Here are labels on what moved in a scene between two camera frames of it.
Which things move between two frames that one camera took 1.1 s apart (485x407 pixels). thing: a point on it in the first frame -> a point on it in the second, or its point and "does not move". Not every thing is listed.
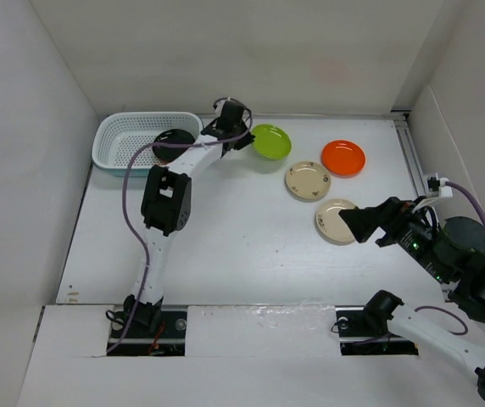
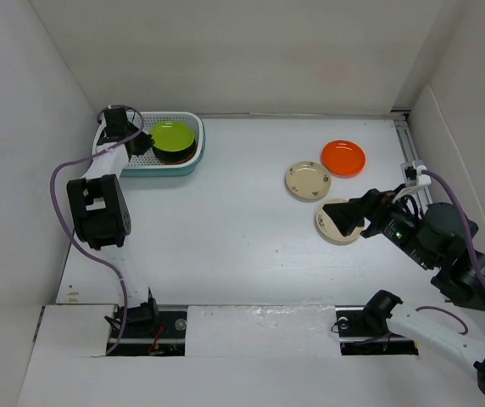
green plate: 271,142 -> 171,136
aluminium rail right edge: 403,125 does not move
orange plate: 342,158 does not move
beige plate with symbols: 307,181 does not move
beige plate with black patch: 329,225 does not move
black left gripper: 243,142 -> 145,143
